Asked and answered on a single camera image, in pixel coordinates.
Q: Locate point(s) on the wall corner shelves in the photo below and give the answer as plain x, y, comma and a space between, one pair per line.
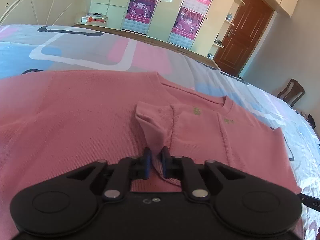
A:
229, 22

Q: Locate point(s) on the purple calendar poster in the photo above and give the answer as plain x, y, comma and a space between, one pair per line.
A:
188, 21
138, 16

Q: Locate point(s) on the brown wooden chair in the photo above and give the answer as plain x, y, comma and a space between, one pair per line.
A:
292, 93

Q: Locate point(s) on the cream wardrobe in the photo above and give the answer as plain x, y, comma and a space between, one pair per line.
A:
166, 12

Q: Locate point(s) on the cream round headboard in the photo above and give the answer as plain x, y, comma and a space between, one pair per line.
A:
42, 12

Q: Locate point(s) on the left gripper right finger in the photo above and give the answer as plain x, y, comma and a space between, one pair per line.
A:
185, 170

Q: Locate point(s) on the left purple calendar poster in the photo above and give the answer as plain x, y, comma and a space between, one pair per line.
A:
138, 16

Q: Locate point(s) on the right purple calendar poster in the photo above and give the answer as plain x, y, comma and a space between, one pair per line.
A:
188, 21

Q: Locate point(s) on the wooden bed frame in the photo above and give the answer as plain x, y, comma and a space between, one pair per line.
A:
152, 41

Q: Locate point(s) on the stack of books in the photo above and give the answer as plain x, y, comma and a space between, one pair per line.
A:
94, 19

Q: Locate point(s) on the brown wooden door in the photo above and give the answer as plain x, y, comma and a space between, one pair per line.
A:
249, 24

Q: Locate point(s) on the pink knit sweater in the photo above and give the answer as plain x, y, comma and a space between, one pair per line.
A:
54, 122

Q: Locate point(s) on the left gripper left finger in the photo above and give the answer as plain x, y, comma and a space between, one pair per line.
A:
121, 175

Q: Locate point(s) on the patterned bed sheet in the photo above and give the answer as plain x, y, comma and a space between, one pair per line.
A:
34, 48

